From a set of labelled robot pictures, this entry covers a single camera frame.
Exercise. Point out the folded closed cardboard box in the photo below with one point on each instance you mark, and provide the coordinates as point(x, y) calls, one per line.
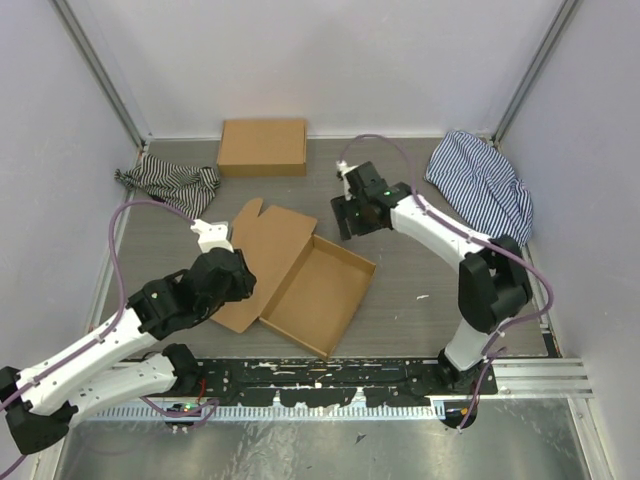
point(266, 147)

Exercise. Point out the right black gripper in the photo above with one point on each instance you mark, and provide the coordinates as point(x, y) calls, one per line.
point(342, 210)

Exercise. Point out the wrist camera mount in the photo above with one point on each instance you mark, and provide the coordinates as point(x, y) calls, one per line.
point(342, 168)
point(212, 235)

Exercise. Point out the aluminium front rail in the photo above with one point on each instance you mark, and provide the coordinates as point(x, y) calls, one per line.
point(510, 377)

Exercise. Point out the aluminium frame post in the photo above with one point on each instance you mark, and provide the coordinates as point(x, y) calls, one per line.
point(559, 24)
point(84, 45)

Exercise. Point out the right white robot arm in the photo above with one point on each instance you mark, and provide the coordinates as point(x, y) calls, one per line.
point(493, 284)

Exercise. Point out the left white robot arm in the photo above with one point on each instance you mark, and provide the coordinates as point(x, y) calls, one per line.
point(43, 402)

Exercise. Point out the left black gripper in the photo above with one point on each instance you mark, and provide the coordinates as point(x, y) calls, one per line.
point(246, 282)

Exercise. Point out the right aluminium frame post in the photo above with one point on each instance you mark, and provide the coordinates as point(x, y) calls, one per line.
point(559, 24)

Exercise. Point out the black white striped cloth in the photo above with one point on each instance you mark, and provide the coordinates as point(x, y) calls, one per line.
point(186, 188)

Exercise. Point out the blue white striped cloth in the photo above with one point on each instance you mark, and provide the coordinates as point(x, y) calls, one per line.
point(482, 186)

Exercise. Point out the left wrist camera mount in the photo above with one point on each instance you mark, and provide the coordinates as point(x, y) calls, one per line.
point(212, 235)

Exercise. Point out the slotted grey cable duct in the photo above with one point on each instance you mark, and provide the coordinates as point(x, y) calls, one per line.
point(137, 411)

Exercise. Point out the cardboard box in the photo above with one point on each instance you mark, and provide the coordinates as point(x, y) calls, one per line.
point(308, 288)
point(266, 147)

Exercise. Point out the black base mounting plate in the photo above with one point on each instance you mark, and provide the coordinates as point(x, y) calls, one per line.
point(315, 383)

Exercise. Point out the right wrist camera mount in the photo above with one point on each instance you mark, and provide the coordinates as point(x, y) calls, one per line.
point(342, 168)

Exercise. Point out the left aluminium frame post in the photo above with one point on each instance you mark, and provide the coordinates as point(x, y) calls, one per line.
point(84, 45)

